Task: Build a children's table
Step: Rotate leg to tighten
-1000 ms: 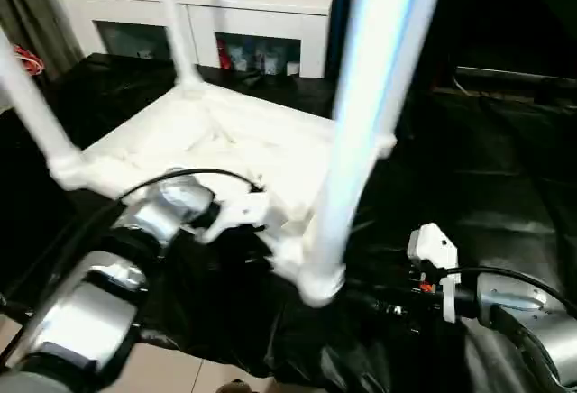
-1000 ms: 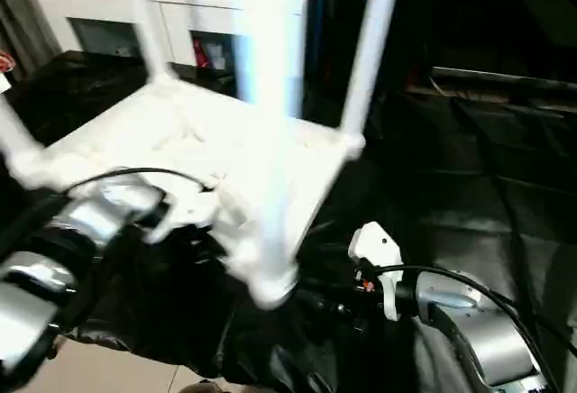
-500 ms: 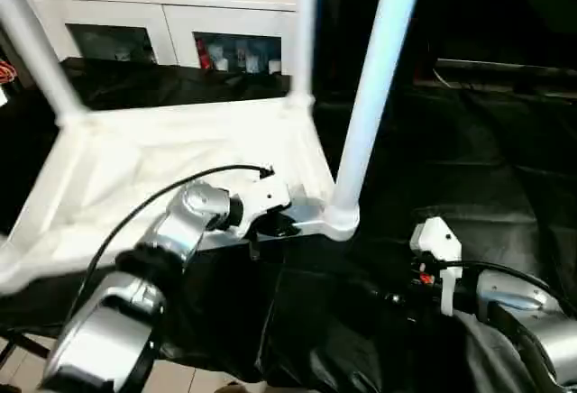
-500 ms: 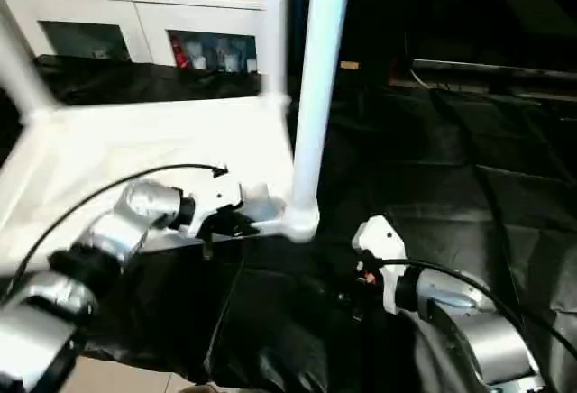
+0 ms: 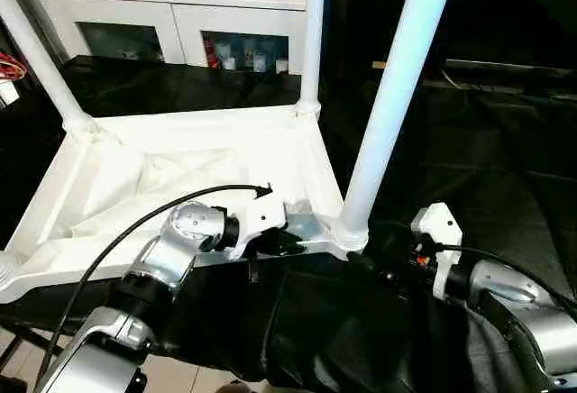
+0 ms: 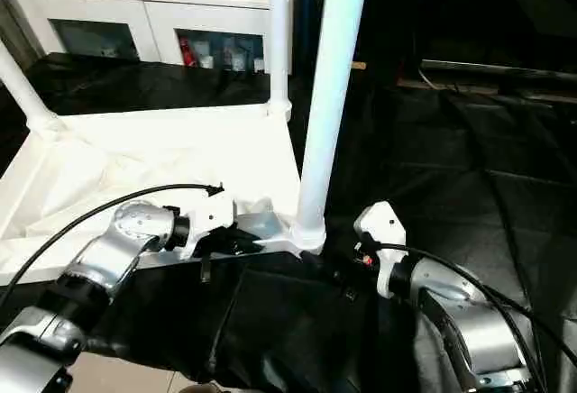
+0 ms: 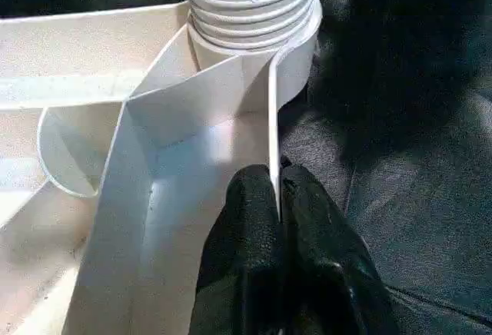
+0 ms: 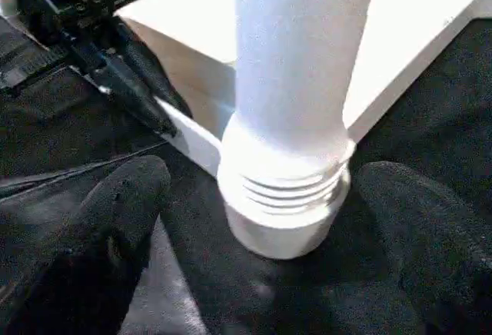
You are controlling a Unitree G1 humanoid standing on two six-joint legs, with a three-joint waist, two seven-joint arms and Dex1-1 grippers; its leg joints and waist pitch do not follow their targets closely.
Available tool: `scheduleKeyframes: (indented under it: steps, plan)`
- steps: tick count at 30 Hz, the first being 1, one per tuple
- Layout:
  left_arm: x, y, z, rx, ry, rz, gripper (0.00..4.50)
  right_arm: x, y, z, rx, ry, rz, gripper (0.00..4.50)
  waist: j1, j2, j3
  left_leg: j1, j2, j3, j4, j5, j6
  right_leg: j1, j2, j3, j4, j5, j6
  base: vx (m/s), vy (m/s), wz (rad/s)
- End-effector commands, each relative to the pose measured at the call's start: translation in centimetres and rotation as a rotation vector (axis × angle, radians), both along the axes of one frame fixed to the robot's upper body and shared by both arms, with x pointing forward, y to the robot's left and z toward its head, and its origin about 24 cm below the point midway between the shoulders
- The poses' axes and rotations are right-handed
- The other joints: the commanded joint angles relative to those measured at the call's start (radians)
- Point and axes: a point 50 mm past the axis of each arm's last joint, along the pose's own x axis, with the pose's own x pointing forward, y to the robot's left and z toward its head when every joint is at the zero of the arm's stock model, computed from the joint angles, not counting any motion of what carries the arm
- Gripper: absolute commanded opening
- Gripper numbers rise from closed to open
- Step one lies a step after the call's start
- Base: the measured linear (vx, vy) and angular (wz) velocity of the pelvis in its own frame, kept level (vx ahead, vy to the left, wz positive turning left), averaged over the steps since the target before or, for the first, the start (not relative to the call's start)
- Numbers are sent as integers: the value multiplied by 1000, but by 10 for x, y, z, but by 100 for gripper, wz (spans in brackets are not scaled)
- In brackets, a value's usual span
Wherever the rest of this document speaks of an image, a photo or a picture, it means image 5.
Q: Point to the black metal stand leg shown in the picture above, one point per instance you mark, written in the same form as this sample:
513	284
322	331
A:
18	352

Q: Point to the small tan tag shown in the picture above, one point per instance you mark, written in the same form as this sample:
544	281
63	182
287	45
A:
380	65

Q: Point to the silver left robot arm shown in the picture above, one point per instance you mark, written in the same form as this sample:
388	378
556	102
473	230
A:
171	249

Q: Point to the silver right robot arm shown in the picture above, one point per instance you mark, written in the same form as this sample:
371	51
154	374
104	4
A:
532	312

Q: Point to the black plastic table mat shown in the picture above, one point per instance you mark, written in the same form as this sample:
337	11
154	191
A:
487	159

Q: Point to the white plastic table top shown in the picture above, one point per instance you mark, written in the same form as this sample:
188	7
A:
162	159

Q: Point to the white glass-door cabinet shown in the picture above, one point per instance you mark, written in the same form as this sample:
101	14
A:
117	1

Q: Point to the white plastic table leg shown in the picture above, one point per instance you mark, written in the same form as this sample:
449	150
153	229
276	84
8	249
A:
41	59
397	86
5	271
312	32

